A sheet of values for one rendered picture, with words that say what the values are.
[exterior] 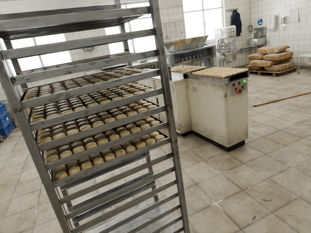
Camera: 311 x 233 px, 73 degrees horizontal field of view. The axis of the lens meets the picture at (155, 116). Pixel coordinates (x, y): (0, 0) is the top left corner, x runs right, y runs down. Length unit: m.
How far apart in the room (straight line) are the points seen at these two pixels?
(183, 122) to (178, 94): 0.42
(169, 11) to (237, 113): 4.44
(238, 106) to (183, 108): 0.75
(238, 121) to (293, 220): 1.12
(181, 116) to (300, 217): 1.68
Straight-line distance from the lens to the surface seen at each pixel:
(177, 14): 6.52
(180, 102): 2.85
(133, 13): 0.98
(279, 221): 1.95
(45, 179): 0.99
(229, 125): 2.49
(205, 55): 3.12
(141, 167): 1.11
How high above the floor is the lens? 1.38
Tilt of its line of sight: 20 degrees down
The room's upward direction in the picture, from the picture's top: 10 degrees counter-clockwise
